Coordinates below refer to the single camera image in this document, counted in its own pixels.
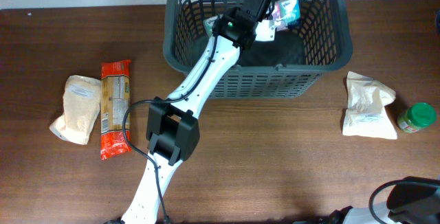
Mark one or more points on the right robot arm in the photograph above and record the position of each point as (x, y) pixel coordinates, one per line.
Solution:
(413, 200)

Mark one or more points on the orange pasta packet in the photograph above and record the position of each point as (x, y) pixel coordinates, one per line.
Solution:
(115, 99)

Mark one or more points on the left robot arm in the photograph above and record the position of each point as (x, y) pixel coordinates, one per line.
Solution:
(173, 123)

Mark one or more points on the grey plastic basket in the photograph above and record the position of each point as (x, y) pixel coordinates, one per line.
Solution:
(283, 68)

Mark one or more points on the Kleenex tissue multipack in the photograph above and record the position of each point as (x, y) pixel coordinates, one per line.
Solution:
(284, 13)

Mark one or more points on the green lidded jar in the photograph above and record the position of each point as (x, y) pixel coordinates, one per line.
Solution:
(417, 117)

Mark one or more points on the beige pouch with label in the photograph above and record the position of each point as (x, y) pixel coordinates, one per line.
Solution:
(81, 106)

